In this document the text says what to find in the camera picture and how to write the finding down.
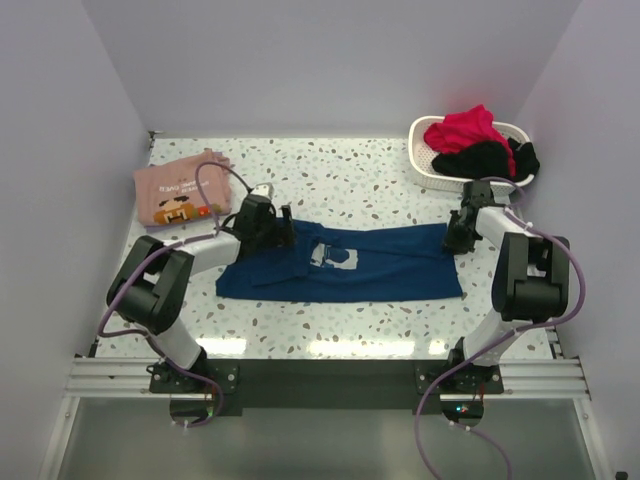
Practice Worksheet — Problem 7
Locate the blue t shirt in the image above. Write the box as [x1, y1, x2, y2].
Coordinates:
[216, 220, 462, 303]

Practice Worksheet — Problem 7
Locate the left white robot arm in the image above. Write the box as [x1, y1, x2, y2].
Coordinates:
[99, 193, 295, 392]

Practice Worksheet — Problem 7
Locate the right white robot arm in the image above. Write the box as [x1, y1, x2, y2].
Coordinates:
[443, 180, 570, 393]

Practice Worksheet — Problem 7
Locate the black t shirt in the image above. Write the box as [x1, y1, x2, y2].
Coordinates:
[431, 138, 540, 182]

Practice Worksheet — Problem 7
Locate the white plastic basket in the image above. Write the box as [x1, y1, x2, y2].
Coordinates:
[408, 116, 540, 196]

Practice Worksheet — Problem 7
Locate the folded pink t shirt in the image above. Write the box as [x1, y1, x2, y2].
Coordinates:
[133, 149, 232, 227]

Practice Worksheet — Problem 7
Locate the red t shirt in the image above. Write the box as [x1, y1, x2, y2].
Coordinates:
[423, 104, 513, 162]

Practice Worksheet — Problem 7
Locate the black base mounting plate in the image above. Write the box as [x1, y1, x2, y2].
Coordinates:
[149, 358, 504, 417]

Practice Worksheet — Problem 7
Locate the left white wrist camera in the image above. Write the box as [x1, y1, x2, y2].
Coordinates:
[251, 182, 274, 200]

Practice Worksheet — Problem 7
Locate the aluminium frame rail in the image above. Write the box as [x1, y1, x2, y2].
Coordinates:
[64, 358, 156, 399]

